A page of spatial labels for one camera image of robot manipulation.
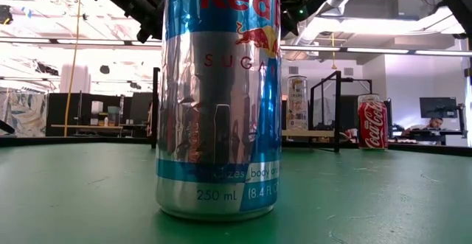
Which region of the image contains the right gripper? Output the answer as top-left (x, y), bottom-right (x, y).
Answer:
top-left (280, 0), bottom-right (299, 37)

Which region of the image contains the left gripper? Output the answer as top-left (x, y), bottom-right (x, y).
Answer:
top-left (136, 0), bottom-right (166, 43)

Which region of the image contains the white Celsius can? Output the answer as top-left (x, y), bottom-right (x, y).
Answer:
top-left (286, 75), bottom-right (308, 131)
top-left (357, 93), bottom-right (381, 103)

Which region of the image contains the blue silver Red Bull can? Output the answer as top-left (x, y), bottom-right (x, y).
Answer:
top-left (154, 0), bottom-right (283, 223)

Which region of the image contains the black office partition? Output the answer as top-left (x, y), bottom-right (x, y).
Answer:
top-left (46, 91), bottom-right (156, 138)

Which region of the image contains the long ceiling light bar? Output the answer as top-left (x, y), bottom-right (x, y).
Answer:
top-left (280, 45), bottom-right (472, 57)

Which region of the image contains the teal container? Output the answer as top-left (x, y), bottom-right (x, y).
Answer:
top-left (107, 105), bottom-right (121, 126)

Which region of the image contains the white container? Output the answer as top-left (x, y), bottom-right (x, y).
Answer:
top-left (91, 100), bottom-right (104, 126)

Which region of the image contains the wooden desk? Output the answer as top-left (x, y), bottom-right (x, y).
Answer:
top-left (50, 123), bottom-right (125, 130)

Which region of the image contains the red Coca-Cola can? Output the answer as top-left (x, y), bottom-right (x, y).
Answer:
top-left (358, 100), bottom-right (389, 151)

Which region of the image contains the grey patterned tarp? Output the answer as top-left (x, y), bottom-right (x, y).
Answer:
top-left (0, 88), bottom-right (48, 138)

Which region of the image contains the black office desk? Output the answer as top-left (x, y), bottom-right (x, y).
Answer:
top-left (392, 128), bottom-right (466, 146)

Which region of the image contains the person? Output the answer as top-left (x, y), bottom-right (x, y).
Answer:
top-left (401, 116), bottom-right (447, 136)

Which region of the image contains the green table mat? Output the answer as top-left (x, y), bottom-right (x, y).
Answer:
top-left (0, 142), bottom-right (472, 244)

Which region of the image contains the black monitor stand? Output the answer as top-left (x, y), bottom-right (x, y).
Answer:
top-left (454, 102), bottom-right (466, 139)

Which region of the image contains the silver ceiling air duct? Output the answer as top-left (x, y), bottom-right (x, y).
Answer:
top-left (293, 0), bottom-right (369, 59)

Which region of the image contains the yellow hanging cable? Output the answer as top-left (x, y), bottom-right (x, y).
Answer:
top-left (63, 0), bottom-right (84, 138)

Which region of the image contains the black table frame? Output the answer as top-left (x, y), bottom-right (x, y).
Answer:
top-left (0, 136), bottom-right (472, 158)

